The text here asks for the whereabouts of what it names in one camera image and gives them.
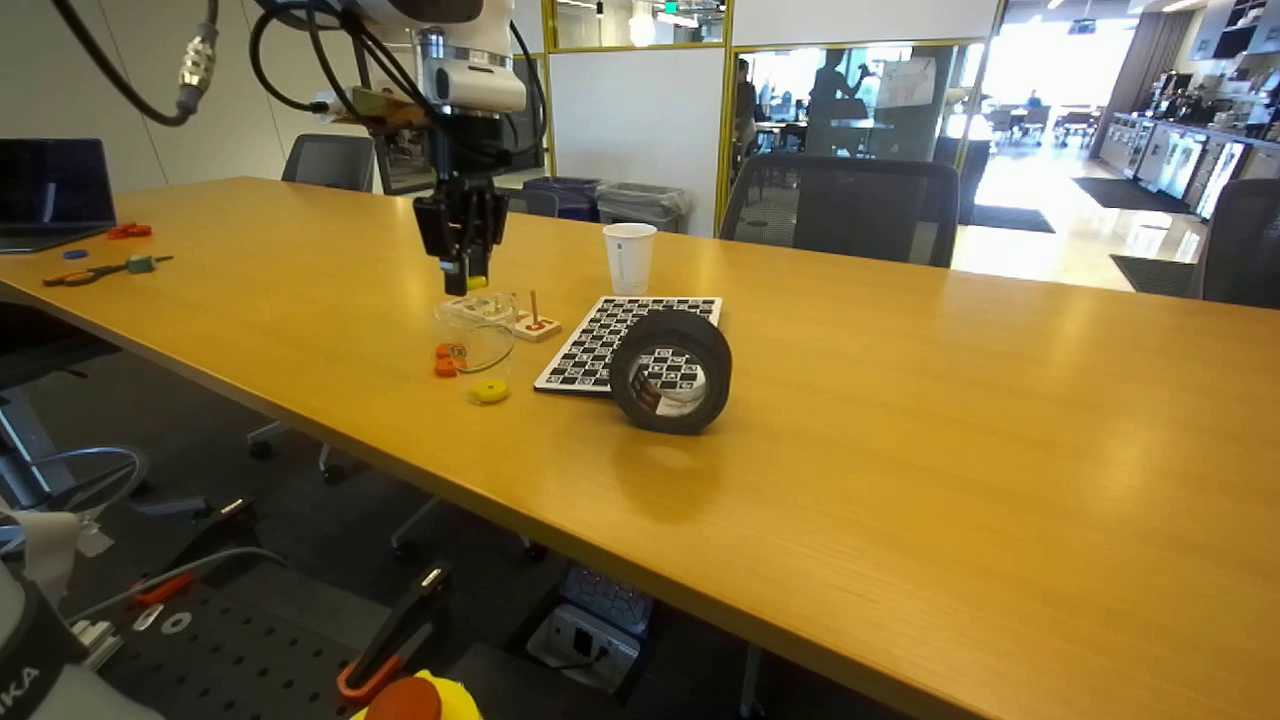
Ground dark office chair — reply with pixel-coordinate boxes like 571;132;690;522
1198;175;1280;311

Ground yellow red emergency stop button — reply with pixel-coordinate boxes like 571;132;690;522
351;667;490;720

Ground white paper cup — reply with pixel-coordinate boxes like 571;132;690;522
602;220;659;302

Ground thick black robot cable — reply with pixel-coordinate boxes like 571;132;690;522
49;0;225;132

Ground orange handled screwdriver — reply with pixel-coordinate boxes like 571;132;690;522
129;567;205;616

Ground black perforated breadboard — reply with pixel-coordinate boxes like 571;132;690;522
95;563;404;720

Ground black laptop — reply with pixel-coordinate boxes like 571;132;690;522
0;136;121;256

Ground person in dark clothes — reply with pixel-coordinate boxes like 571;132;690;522
797;53;871;136

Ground grey coiled cable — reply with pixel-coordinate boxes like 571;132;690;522
0;445;154;516

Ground black white marker checkerboard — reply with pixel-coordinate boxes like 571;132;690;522
531;293;730;400

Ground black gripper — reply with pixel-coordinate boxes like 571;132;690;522
411;175;513;302

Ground black orange clamp tool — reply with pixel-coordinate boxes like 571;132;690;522
334;556;457;708

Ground black tape roll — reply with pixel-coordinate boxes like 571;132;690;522
607;317;737;438

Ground grey office chair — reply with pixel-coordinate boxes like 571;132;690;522
279;127;379;196

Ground grey floor power box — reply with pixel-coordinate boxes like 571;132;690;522
520;600;654;697

